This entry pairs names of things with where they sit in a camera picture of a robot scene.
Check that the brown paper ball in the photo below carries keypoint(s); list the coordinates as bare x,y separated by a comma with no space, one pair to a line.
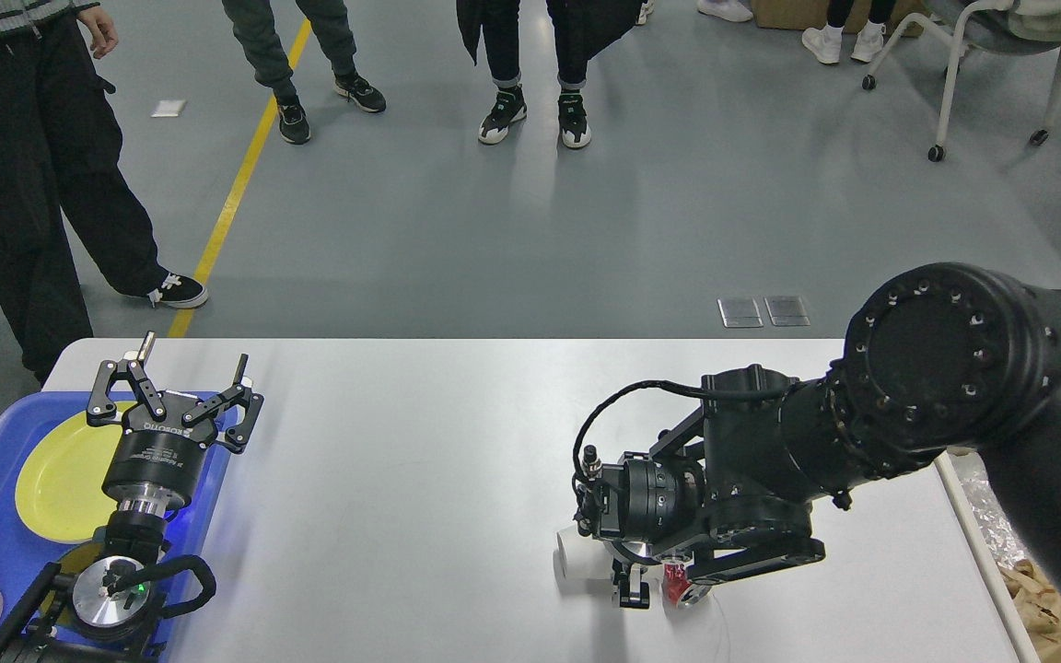
1035,599

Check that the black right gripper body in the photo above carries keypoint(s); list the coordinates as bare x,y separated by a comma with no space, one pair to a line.
668,550

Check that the floor outlet plate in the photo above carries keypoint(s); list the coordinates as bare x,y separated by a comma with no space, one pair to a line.
740,313
787,311

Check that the white plastic bin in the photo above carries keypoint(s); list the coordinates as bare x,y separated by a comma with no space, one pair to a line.
987,565

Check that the cardboard box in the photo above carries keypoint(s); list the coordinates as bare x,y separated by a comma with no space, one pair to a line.
800,15

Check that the crushed red can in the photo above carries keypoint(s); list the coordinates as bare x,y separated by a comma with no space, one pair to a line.
678,589

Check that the white paper scrap on floor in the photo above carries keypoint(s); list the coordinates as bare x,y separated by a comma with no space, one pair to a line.
168,108

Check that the right floor outlet plate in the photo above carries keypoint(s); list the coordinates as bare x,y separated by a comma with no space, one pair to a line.
787,311

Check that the office chair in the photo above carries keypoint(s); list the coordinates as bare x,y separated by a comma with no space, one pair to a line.
1015,28

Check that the white paper cup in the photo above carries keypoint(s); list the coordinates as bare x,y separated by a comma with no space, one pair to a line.
583,559

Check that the yellow plate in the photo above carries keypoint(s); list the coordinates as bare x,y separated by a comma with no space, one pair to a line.
59,489

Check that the left floor outlet plate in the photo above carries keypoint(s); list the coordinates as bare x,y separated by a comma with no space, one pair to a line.
740,313

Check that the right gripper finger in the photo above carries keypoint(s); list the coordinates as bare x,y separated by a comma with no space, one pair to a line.
632,585

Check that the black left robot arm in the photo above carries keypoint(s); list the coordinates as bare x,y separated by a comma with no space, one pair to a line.
111,610

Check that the aluminium foil sheet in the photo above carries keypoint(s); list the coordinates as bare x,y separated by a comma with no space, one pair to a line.
1000,536

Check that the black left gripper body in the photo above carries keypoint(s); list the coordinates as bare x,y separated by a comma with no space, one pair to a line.
163,458

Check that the person in black trousers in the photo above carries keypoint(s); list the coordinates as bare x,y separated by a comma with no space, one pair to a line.
59,152

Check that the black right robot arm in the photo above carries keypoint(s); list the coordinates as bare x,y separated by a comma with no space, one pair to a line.
944,356

